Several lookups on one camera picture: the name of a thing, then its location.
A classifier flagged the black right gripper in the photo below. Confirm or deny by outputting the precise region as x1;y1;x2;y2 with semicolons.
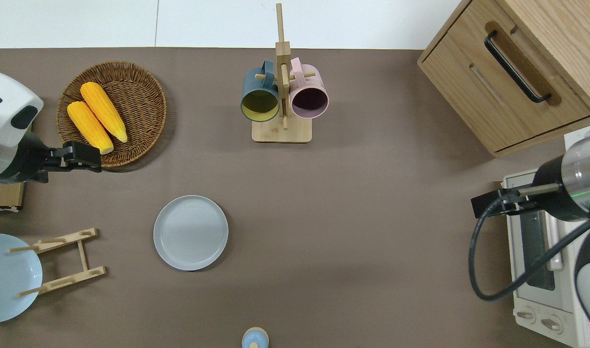
471;187;540;219

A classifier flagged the wooden plate rack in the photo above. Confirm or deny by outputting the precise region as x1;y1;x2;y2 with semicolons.
7;228;107;298

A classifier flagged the yellow corn cob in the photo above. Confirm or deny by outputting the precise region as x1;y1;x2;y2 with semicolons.
67;101;115;155
80;82;129;144

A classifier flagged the round wicker basket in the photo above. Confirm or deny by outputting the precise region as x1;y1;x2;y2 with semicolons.
56;61;168;169

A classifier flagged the pink mug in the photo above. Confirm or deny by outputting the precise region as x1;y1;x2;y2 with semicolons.
289;57;330;119

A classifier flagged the light blue plate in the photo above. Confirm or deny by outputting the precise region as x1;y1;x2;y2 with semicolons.
0;233;43;324

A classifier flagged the black cable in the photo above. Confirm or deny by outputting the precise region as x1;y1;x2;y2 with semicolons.
468;196;590;302

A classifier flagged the white toaster oven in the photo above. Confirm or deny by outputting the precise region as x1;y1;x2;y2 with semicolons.
501;169;590;348

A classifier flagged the black drawer handle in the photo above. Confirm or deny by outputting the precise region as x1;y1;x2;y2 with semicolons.
484;30;552;104

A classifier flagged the dark blue mug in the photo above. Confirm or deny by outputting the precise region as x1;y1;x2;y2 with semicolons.
240;59;280;123

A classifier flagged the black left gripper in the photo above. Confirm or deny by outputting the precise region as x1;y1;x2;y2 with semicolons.
34;141;103;183

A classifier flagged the wooden drawer cabinet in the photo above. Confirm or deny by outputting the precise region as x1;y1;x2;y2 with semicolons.
417;0;590;158

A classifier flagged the gray plate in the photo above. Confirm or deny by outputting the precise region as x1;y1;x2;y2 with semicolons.
153;195;229;272

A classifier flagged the wooden mug tree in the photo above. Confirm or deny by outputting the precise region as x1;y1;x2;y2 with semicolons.
252;3;317;144

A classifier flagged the brown cardboard box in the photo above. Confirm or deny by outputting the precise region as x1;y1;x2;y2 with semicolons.
0;181;26;213

